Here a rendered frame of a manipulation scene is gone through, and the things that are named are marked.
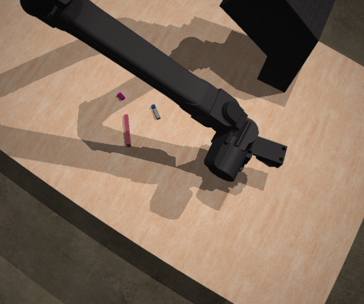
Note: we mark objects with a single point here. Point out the dark pink rectangular rod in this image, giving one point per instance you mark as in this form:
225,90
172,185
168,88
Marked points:
126,121

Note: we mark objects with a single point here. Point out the grey rod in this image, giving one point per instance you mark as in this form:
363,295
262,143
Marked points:
156,113

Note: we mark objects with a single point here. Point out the short magenta block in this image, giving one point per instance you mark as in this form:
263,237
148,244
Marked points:
121,96

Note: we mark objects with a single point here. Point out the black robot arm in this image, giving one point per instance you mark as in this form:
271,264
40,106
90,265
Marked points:
206,104

